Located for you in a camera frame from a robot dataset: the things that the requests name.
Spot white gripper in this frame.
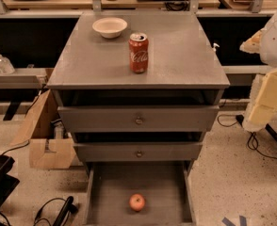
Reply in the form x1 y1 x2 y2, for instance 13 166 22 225
242 69 277 132

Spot red apple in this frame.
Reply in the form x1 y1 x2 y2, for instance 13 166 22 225
129 194 145 212

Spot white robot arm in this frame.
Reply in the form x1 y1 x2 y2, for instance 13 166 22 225
239 11 277 132

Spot grey middle drawer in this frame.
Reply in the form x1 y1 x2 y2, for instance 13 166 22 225
74 142 203 162

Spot grey drawer cabinet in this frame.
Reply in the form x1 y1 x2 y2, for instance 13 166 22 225
46 9 231 226

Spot grey open bottom drawer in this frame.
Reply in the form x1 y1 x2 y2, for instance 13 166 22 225
84 162 196 226

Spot grey top drawer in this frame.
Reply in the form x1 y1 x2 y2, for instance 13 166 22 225
58 105 219 133

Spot white pump dispenser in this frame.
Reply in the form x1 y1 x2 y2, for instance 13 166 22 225
212 42 220 52

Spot red Coca-Cola can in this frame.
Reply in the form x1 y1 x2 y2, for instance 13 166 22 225
128 32 149 73

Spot white bowl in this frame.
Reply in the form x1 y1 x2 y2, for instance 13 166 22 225
92 17 127 39

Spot brown cardboard box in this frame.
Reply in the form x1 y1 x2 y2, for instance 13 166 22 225
10 89 76 170

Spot clear sanitizer bottle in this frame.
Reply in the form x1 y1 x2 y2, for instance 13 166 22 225
0 54 15 74

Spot black power adapter with cable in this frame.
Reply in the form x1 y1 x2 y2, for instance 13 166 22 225
217 114 277 160

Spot black cable on floor left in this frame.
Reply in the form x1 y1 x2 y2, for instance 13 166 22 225
33 195 79 226

